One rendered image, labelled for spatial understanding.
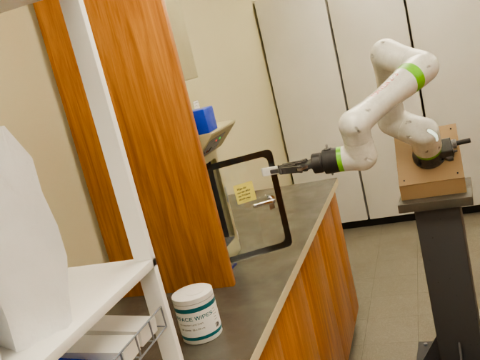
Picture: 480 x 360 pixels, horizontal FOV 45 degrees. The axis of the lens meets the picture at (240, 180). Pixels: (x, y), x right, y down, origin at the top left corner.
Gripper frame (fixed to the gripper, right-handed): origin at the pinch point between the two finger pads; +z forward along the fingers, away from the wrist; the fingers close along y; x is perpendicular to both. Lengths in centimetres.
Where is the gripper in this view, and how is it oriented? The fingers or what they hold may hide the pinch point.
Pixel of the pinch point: (271, 171)
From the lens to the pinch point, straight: 219.3
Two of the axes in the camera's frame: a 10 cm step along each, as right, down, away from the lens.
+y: -2.8, 2.6, -9.2
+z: -9.3, 1.6, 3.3
